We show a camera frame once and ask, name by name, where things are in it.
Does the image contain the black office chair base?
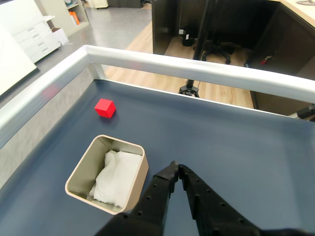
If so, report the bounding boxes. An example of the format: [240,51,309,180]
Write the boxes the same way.
[194,39,235,65]

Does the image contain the beige square box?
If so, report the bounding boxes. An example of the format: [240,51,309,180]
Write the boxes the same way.
[64,134,149,216]

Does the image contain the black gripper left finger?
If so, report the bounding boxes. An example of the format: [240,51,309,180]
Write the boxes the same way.
[94,161,179,236]

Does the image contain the white crumpled cloth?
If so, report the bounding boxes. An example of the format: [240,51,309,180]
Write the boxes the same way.
[89,150,143,209]

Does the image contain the black camera stand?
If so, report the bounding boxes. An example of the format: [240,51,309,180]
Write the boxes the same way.
[178,0,215,98]

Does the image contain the grey open shelf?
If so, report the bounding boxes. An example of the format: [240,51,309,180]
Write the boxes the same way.
[64,0,90,35]

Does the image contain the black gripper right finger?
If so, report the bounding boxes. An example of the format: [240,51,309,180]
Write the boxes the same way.
[178,164,262,236]

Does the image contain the silver table rail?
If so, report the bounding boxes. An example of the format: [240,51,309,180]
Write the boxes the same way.
[0,45,315,148]

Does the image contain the white board panel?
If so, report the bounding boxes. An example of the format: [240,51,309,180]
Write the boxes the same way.
[0,24,40,100]

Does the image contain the black cylinder bin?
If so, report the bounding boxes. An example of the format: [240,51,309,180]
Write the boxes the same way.
[181,24,195,47]

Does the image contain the red cube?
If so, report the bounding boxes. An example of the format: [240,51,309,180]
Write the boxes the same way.
[94,98,117,118]

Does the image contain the white drawer cabinet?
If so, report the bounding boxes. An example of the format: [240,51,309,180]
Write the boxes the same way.
[11,15,62,64]

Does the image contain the orange books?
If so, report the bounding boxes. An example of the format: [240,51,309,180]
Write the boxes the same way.
[69,11,81,26]

